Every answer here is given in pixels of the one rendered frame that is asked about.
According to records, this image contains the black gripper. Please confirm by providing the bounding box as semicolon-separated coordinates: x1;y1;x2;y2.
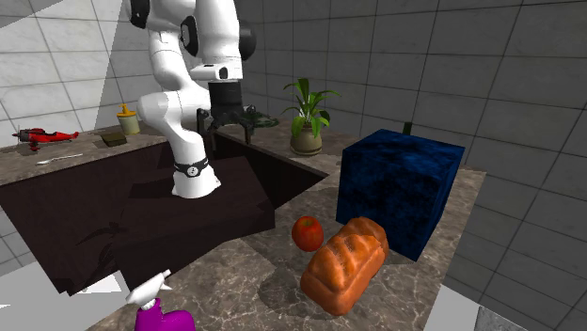
196;80;257;146

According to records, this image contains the dark green plate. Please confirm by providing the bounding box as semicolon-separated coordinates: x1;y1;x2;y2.
238;113;280;130

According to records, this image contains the green potted plant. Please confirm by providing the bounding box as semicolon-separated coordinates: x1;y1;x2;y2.
281;77;342;157

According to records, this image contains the yellow-capped pale jar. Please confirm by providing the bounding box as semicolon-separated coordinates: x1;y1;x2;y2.
116;102;141;136

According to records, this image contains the dark olive flat box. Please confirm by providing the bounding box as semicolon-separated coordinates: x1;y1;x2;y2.
100;132;129;149

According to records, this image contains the red apple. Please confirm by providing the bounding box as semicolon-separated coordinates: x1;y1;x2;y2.
291;215;325;253

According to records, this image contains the silver spoon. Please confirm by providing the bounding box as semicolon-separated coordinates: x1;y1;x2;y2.
36;152;85;166

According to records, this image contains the dark blue cube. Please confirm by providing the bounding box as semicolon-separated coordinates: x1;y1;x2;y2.
335;128;467;263

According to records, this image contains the red toy aeroplane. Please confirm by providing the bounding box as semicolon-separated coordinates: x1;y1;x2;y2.
11;127;81;153

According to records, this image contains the brown bread loaf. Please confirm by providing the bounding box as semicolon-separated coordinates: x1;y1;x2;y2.
299;215;390;317

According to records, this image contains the purple spray bottle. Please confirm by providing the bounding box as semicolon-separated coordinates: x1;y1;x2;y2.
125;268;198;331

